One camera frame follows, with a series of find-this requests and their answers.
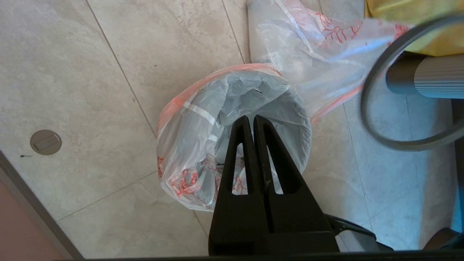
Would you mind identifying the grey wall baseboard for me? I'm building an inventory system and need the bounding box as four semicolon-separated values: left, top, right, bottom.
0;150;84;261

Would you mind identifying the yellow fabric bag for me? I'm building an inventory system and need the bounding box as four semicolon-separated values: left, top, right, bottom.
364;0;464;57

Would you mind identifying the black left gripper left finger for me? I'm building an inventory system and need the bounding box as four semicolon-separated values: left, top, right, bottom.
208;115;271;256

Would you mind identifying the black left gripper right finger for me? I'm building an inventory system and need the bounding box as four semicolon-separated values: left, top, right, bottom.
253;115;339;255

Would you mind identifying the robot base chassis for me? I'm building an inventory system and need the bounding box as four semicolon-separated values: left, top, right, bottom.
324;214;464;253

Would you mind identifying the round metal floor drain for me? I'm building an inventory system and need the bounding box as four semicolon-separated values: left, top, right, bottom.
30;129;62;156

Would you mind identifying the grey bin rim ring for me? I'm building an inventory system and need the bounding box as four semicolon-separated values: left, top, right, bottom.
361;14;464;152

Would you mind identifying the white red plastic bag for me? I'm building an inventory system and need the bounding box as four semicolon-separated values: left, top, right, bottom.
246;0;412;124

